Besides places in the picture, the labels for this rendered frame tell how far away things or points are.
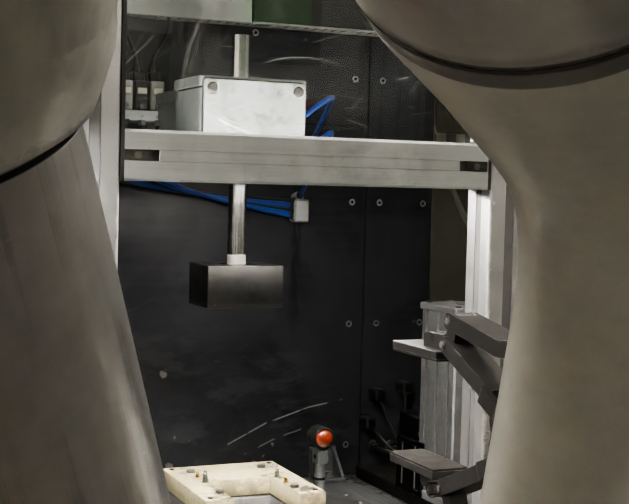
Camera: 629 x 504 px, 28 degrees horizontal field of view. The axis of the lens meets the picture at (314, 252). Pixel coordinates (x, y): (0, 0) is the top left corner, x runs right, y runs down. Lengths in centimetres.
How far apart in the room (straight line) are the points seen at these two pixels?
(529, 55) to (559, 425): 19
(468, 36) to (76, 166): 11
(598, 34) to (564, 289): 15
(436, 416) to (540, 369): 106
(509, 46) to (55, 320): 13
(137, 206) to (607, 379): 118
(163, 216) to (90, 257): 123
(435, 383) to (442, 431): 6
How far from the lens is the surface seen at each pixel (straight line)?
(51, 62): 29
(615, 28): 25
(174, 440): 159
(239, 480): 136
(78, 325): 32
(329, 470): 165
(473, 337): 88
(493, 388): 87
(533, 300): 40
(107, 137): 109
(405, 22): 26
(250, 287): 132
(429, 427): 148
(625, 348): 40
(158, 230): 155
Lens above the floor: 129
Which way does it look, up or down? 3 degrees down
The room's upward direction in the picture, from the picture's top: 1 degrees clockwise
